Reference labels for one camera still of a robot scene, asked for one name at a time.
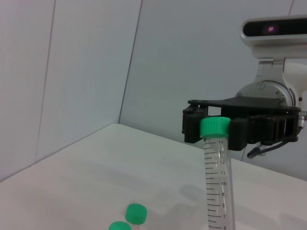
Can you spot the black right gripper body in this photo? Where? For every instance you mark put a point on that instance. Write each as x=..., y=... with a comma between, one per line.
x=251, y=105

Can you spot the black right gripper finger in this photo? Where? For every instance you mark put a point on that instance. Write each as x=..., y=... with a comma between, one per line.
x=238, y=134
x=192, y=127

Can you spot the clear test tube green cap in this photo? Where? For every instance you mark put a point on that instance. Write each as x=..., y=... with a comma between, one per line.
x=136, y=213
x=217, y=167
x=120, y=226

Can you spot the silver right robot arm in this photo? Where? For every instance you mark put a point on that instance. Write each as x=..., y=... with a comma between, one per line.
x=271, y=90

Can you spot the silver camera mounting bracket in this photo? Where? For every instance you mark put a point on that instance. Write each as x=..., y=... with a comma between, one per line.
x=271, y=69

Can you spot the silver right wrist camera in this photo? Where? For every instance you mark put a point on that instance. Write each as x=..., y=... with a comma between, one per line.
x=275, y=43

